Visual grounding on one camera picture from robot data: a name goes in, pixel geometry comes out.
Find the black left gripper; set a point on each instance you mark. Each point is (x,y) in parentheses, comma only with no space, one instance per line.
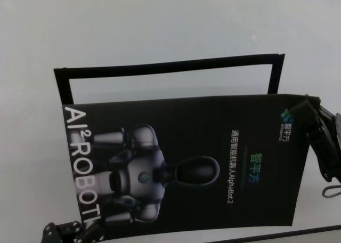
(64,233)

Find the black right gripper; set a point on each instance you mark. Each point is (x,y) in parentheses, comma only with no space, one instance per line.
(327,152)

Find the black AI robotics poster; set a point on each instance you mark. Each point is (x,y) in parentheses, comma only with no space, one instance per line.
(186,136)

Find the short black tape strip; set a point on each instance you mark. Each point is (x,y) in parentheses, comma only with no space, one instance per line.
(275,77)
(62,91)

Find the long black tape strip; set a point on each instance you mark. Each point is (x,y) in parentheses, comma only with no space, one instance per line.
(160,67)

